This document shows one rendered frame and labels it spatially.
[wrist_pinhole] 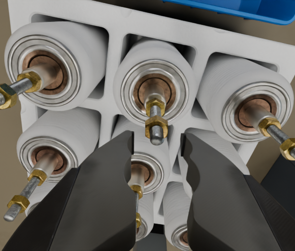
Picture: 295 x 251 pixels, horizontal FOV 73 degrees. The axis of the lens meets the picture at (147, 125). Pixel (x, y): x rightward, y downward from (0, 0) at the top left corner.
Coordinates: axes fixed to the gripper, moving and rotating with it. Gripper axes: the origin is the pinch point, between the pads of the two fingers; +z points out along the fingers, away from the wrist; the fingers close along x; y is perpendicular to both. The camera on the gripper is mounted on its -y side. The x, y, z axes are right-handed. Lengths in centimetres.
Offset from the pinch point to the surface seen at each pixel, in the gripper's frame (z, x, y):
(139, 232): 9.7, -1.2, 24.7
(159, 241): 17.3, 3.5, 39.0
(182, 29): 17.2, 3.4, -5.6
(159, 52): 10.4, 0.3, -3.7
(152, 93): 7.1, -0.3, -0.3
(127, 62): 10.4, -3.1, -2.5
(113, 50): 17.2, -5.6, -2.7
